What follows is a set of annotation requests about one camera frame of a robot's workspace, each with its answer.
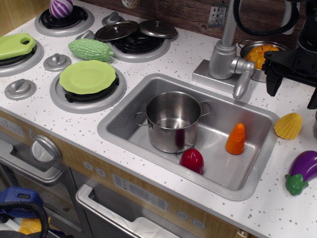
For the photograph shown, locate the silver oven door handle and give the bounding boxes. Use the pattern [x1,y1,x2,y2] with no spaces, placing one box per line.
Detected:
[0,139,63,186]

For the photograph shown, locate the steel pot lid left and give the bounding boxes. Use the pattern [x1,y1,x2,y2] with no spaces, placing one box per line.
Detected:
[95,21,139,42]

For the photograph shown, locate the silver sink basin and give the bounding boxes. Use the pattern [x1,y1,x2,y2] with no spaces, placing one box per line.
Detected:
[97,73,278,201]

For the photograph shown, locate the green toy plate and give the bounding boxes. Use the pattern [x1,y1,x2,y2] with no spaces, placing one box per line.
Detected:
[59,60,116,95]

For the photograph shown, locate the steel pot in sink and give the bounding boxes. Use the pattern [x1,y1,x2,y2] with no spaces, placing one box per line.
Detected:
[135,91,212,153]

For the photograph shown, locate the yellow toy corn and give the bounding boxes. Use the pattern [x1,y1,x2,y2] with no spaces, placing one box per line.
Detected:
[274,113,302,140]

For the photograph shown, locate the black corrugated hose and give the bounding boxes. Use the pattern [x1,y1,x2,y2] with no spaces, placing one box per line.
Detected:
[0,201,50,238]

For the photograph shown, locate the stove burner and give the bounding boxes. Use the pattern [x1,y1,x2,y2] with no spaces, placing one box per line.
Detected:
[0,40,44,77]
[50,70,126,114]
[108,31,173,63]
[35,5,94,37]

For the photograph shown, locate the silver stove knob back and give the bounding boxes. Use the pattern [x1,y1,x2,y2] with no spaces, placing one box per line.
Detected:
[76,30,95,40]

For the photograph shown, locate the steel pot lid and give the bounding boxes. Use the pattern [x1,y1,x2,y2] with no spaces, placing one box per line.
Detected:
[139,20,177,38]
[95,21,139,42]

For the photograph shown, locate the red toy pepper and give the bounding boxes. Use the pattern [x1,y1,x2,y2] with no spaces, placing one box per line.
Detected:
[179,148,205,175]

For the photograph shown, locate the silver dishwasher door handle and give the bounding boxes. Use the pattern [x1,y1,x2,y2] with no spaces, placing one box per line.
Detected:
[76,184,180,238]

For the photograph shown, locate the hanging white slotted spoon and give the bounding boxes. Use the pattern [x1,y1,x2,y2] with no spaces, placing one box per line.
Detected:
[121,0,139,9]

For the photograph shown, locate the front right stove burner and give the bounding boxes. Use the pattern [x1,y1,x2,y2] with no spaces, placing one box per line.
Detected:
[50,70,126,114]

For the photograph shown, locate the steel pot lid right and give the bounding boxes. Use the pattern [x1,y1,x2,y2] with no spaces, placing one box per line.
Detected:
[139,20,177,38]

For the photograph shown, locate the silver toy faucet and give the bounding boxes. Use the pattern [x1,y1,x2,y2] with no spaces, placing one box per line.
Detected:
[192,0,255,100]

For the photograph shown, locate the silver stove knob middle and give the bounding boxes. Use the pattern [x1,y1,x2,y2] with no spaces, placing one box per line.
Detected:
[44,53,72,72]

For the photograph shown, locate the orange toy carrot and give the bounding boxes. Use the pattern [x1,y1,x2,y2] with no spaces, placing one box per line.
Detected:
[225,123,246,155]

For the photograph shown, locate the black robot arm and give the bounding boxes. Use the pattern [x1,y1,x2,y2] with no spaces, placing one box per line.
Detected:
[264,0,317,96]

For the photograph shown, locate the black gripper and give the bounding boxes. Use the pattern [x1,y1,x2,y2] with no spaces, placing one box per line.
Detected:
[263,47,317,109]

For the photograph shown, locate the front left stove burner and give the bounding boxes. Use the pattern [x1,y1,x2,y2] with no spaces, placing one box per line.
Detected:
[0,40,44,77]

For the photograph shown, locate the back right stove burner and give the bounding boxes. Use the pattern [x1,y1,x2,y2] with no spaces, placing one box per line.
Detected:
[108,31,173,63]

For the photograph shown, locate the silver stove knob front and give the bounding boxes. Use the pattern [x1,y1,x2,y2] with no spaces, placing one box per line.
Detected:
[4,79,37,101]

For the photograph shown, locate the blue clamp tool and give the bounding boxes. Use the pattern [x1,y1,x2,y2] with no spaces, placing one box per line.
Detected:
[0,186,46,219]

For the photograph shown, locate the back left stove burner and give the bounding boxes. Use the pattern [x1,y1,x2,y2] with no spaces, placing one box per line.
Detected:
[35,5,94,37]

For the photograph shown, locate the silver stove knob rear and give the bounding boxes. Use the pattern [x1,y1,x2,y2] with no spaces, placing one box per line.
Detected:
[102,11,124,26]

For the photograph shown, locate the silver stove knob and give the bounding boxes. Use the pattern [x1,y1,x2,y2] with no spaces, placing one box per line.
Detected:
[4,79,37,101]
[102,11,124,26]
[76,30,95,40]
[44,53,72,72]

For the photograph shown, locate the purple toy eggplant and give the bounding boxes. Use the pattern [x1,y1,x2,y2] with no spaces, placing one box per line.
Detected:
[285,151,317,196]

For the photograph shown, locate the green toy cutting board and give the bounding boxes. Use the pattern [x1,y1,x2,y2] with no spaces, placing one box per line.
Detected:
[0,33,36,60]

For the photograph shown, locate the silver oven dial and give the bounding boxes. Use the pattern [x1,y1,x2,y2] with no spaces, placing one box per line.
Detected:
[31,134,62,163]

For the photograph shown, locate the small steel pot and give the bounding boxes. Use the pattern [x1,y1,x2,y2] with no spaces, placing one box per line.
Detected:
[238,40,289,82]

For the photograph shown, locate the hanging metal grater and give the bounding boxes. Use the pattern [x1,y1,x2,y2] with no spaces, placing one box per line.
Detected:
[208,0,227,28]

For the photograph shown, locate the green toy bitter gourd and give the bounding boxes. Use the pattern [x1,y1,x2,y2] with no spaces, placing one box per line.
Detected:
[68,39,114,62]

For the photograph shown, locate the purple striped toy ball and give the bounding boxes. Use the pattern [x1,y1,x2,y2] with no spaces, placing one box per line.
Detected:
[49,0,73,19]

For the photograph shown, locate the orange toy pumpkin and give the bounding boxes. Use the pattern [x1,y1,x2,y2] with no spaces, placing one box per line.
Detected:
[246,45,279,70]

